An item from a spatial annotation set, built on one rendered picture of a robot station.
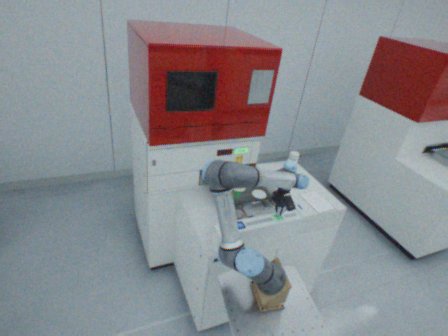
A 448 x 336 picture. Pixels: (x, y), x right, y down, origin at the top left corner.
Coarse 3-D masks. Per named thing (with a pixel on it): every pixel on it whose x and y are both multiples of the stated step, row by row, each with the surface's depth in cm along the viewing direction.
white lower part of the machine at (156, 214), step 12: (144, 192) 225; (168, 192) 217; (144, 204) 233; (156, 204) 218; (168, 204) 223; (144, 216) 241; (156, 216) 224; (168, 216) 229; (144, 228) 249; (156, 228) 230; (168, 228) 235; (144, 240) 258; (156, 240) 237; (168, 240) 242; (156, 252) 244; (168, 252) 249; (156, 264) 251; (168, 264) 261
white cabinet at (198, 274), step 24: (192, 240) 195; (288, 240) 194; (312, 240) 206; (192, 264) 202; (216, 264) 179; (288, 264) 209; (312, 264) 222; (192, 288) 210; (216, 288) 191; (312, 288) 243; (192, 312) 217; (216, 312) 206
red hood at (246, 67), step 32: (128, 32) 211; (160, 32) 184; (192, 32) 197; (224, 32) 212; (160, 64) 163; (192, 64) 170; (224, 64) 177; (256, 64) 185; (160, 96) 173; (192, 96) 181; (224, 96) 188; (256, 96) 197; (160, 128) 184; (192, 128) 191; (224, 128) 201; (256, 128) 211
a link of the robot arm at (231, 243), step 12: (204, 168) 139; (216, 168) 133; (204, 180) 141; (216, 180) 133; (216, 192) 136; (228, 192) 137; (216, 204) 141; (228, 204) 139; (228, 216) 140; (228, 228) 142; (228, 240) 144; (240, 240) 146; (228, 252) 144; (228, 264) 145
